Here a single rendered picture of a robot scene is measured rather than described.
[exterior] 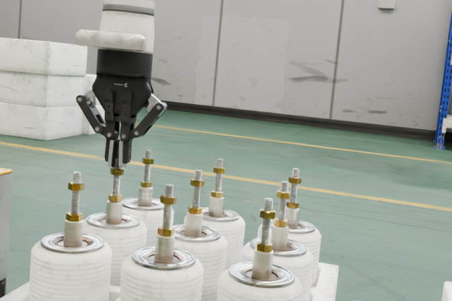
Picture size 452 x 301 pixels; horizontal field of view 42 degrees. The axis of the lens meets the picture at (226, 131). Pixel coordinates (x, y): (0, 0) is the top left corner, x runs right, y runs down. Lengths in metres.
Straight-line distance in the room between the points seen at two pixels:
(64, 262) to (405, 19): 5.20
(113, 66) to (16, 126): 2.72
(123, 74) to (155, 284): 0.28
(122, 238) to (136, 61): 0.24
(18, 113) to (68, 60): 0.41
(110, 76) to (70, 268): 0.26
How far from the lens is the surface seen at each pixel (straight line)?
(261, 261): 0.68
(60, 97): 3.50
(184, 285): 0.68
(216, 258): 0.80
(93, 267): 0.73
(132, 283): 0.69
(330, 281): 0.92
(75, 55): 3.58
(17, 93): 3.49
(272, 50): 5.89
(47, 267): 0.73
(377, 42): 5.74
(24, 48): 3.45
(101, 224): 0.84
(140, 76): 0.81
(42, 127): 3.41
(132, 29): 0.80
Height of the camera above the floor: 0.48
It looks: 6 degrees down
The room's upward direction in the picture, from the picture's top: 5 degrees clockwise
